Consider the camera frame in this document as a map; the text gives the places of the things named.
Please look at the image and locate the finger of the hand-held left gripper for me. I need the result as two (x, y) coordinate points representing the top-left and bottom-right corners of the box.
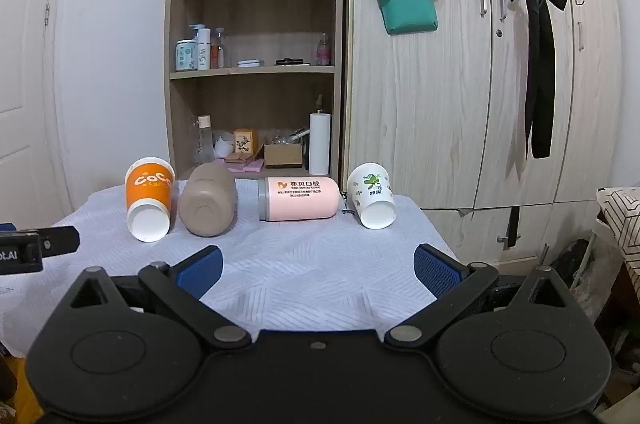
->
(37, 226), (81, 257)

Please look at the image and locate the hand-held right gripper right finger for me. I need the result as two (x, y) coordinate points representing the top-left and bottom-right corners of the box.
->
(384, 244), (583, 351)

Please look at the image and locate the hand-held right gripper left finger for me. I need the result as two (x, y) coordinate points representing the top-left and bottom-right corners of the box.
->
(56, 246), (252, 351)

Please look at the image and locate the brown tumbler cup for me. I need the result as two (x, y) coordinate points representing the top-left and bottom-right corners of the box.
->
(179, 164), (238, 237)

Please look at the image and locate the orange paper cup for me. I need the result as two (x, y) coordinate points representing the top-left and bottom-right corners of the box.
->
(125, 157), (176, 243)

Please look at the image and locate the white cup with green print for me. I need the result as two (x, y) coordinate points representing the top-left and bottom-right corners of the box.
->
(347, 162), (397, 231)

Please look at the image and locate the pink tumbler cup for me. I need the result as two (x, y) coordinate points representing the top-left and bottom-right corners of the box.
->
(257, 176), (341, 223)

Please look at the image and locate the white quilted table cloth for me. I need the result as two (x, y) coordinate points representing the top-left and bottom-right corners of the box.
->
(0, 178), (469, 357)

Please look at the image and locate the pink notebook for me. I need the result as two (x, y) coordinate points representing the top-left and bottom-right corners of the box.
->
(227, 156), (265, 173)

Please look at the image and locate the clear glass bottle beige cap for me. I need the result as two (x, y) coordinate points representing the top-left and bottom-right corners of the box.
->
(193, 115), (216, 165)

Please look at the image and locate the yellow floral box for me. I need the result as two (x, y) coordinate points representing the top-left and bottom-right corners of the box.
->
(233, 129), (260, 157)

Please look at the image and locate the black bag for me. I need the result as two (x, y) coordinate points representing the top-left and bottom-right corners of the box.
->
(549, 238), (597, 301)

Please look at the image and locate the small cardboard box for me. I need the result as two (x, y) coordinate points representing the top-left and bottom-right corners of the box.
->
(264, 142), (305, 169)

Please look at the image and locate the white door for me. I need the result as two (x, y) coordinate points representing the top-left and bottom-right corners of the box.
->
(0, 0), (77, 235)

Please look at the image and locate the light wood wardrobe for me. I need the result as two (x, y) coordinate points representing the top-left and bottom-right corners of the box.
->
(344, 0), (628, 265)

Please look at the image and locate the white cylinder dispenser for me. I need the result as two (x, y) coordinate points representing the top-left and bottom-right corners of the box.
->
(308, 94), (332, 176)

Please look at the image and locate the black and white patterned cushion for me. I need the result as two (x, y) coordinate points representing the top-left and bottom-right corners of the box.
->
(595, 187), (640, 295)

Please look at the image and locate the green label jar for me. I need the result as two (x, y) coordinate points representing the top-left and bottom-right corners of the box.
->
(175, 40), (199, 72)

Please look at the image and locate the clear bottle with orange liquid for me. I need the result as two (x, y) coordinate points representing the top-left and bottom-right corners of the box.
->
(210, 28), (226, 69)

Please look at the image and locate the white pump bottle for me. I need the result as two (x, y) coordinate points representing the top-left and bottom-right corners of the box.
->
(189, 24), (211, 71)

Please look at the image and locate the black ribbon bow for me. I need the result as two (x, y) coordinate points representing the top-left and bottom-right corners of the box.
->
(510, 0), (571, 160)

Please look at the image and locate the wooden shelf unit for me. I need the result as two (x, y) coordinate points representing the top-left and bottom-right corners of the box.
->
(164, 0), (347, 185)

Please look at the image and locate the small pink bottle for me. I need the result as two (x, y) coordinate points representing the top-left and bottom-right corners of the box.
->
(316, 32), (332, 66)

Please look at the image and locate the teal pouch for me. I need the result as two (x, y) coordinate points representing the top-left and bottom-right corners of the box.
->
(371, 0), (440, 36)

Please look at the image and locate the black strap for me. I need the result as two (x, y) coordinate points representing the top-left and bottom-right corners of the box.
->
(504, 206), (521, 247)

